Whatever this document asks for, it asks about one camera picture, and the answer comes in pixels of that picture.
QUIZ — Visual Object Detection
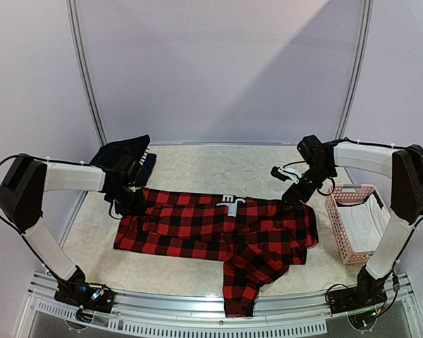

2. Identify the red black plaid shirt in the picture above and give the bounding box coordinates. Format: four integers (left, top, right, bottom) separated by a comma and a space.
114, 188, 319, 318

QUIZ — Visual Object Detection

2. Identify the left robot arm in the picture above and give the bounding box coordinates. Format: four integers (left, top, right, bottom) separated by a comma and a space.
0, 154, 142, 306

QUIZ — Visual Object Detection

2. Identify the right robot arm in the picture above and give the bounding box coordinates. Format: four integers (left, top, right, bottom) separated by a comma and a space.
281, 135, 423, 307

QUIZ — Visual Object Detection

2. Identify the pink plastic laundry basket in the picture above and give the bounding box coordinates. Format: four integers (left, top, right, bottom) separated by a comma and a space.
325, 184, 388, 265

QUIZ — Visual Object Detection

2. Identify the folded navy blue garment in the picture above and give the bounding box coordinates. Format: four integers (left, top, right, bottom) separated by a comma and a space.
134, 153, 157, 187

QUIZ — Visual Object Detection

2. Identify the folded black garment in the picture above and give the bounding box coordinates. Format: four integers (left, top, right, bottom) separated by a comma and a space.
90, 134, 150, 168

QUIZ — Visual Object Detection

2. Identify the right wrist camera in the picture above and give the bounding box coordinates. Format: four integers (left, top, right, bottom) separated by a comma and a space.
271, 166, 301, 183

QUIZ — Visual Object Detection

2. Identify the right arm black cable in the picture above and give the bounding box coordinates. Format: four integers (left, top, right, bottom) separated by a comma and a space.
278, 139, 423, 226

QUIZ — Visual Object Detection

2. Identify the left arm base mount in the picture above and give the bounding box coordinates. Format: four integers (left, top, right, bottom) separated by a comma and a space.
54, 281, 116, 313

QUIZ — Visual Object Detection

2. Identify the aluminium front rail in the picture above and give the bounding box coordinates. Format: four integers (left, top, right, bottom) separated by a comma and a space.
15, 273, 423, 337

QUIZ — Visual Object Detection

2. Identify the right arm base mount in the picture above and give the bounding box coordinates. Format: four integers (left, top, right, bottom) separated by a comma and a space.
324, 279, 400, 318

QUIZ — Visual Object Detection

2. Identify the right aluminium corner post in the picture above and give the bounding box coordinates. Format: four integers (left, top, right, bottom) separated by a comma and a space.
334, 0, 374, 139

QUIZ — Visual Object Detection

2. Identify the aluminium corner post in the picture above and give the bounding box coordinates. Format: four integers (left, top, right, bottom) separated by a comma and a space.
66, 0, 107, 146
334, 0, 374, 139

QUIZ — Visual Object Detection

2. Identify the left aluminium corner post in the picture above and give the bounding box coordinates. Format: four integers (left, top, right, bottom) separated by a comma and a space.
66, 0, 107, 146

